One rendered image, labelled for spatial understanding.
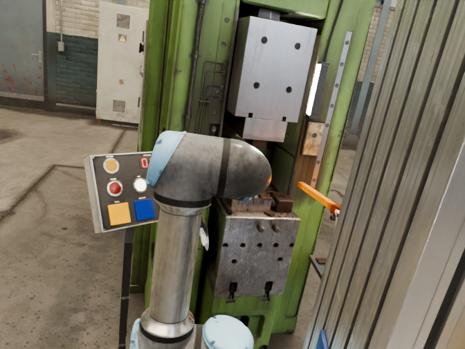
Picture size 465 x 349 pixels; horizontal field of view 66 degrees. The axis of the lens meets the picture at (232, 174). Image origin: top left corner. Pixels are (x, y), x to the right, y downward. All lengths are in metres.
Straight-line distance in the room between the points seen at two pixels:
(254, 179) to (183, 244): 0.19
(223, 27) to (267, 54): 0.23
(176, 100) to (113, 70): 5.33
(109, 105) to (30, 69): 1.73
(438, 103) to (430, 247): 0.11
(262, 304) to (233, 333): 1.15
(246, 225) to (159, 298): 0.97
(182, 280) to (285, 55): 1.10
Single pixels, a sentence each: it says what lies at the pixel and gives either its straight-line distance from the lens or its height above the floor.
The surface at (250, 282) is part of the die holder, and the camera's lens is 1.87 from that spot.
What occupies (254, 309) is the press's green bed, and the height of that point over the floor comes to 0.38.
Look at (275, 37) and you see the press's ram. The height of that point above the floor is 1.70.
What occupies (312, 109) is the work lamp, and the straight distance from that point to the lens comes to 1.79.
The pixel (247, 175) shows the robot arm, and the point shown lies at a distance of 0.66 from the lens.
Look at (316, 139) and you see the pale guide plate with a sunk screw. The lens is 1.86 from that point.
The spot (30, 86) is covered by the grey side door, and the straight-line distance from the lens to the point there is 8.03.
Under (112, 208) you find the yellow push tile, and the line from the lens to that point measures 1.35.
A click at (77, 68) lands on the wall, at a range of 7.72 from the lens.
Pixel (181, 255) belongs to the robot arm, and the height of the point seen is 1.23.
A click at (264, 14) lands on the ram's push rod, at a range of 1.76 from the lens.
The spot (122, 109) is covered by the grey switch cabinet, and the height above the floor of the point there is 0.33.
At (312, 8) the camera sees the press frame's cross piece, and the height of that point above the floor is 1.86.
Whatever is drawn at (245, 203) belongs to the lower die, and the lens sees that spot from 1.70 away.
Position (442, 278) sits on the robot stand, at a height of 1.48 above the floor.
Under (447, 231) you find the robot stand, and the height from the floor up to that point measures 1.52.
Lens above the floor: 1.62
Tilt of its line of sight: 19 degrees down
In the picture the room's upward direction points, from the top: 9 degrees clockwise
